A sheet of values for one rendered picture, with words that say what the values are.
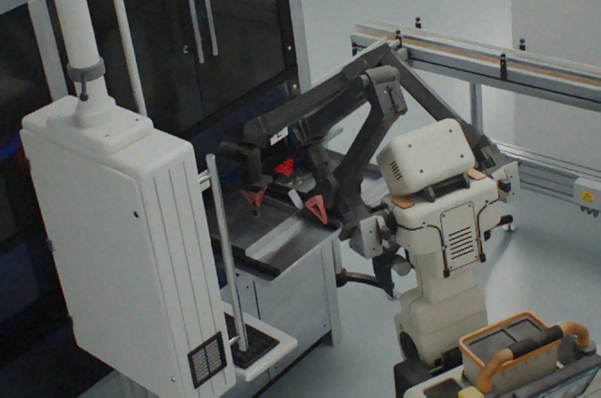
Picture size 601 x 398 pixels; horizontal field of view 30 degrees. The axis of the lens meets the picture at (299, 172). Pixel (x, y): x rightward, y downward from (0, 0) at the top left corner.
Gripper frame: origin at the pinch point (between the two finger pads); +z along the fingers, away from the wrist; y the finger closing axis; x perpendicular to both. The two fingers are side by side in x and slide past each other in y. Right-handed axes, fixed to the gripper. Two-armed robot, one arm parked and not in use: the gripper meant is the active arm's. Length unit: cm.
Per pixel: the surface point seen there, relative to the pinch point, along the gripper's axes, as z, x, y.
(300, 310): 71, -33, 6
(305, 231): 8.7, -3.1, -15.1
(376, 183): 5.3, -30.5, -27.0
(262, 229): 9.3, 0.4, -1.8
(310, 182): 9.6, -29.1, -4.0
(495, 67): 4, -116, -38
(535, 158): 41, -117, -54
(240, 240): 9.4, 7.8, 2.1
